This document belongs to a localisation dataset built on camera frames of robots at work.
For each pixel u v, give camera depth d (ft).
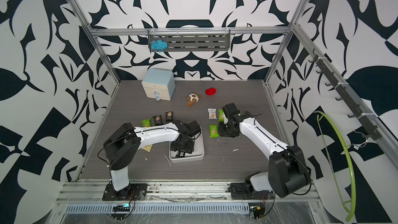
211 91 3.70
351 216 1.70
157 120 3.23
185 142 2.44
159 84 3.29
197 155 2.67
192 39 3.07
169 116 3.26
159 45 2.99
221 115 3.28
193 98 3.50
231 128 2.04
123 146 1.58
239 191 2.40
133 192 2.40
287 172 1.36
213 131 3.08
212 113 3.34
